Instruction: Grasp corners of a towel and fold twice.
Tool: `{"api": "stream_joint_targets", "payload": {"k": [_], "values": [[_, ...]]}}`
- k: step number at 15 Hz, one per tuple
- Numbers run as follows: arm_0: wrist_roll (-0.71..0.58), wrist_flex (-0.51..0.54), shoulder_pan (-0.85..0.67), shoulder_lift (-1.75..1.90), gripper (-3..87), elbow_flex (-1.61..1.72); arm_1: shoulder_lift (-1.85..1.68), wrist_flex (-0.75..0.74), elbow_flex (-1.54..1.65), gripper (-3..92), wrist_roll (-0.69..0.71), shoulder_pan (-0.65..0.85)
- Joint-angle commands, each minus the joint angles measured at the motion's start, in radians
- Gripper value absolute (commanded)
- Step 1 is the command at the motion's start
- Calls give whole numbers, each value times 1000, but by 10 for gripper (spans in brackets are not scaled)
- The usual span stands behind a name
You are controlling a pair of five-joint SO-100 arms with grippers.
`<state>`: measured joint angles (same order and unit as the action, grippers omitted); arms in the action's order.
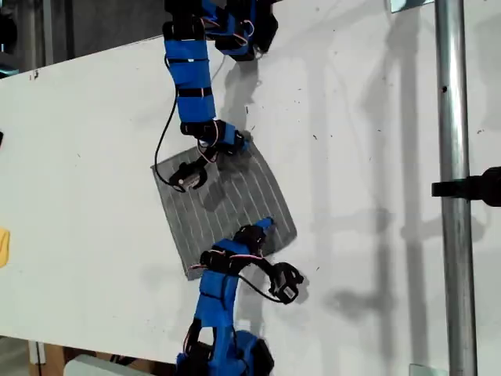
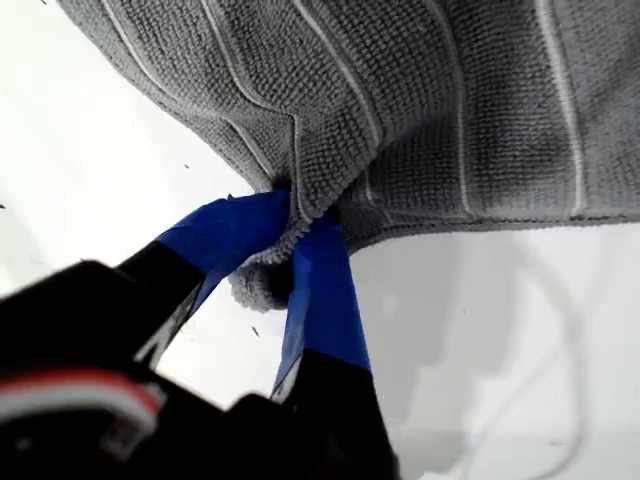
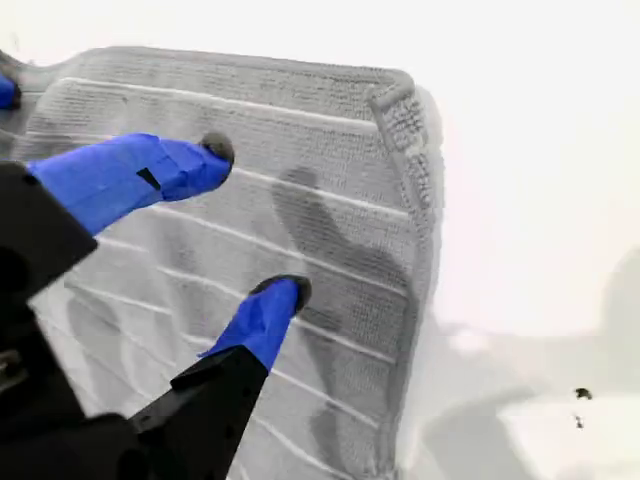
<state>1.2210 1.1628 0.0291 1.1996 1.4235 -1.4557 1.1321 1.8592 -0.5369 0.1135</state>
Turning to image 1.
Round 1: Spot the grey striped towel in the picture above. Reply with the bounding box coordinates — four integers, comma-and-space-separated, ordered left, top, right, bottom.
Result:
150, 136, 298, 281

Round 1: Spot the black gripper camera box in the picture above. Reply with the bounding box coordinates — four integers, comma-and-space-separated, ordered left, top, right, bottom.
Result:
268, 261, 305, 306
171, 159, 209, 193

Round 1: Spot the black camera cable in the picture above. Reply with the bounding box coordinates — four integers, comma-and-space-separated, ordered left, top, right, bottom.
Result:
153, 92, 178, 186
233, 256, 285, 306

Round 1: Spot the steel post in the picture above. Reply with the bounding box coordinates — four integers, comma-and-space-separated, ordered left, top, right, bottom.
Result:
433, 0, 479, 376

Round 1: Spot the wooden board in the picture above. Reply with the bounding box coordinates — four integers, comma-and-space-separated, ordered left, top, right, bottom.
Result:
27, 339, 67, 376

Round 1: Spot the yellow object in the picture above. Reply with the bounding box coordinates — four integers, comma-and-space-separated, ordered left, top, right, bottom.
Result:
0, 226, 11, 269

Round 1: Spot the black clamp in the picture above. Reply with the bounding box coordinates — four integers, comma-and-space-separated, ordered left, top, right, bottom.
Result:
431, 165, 501, 208

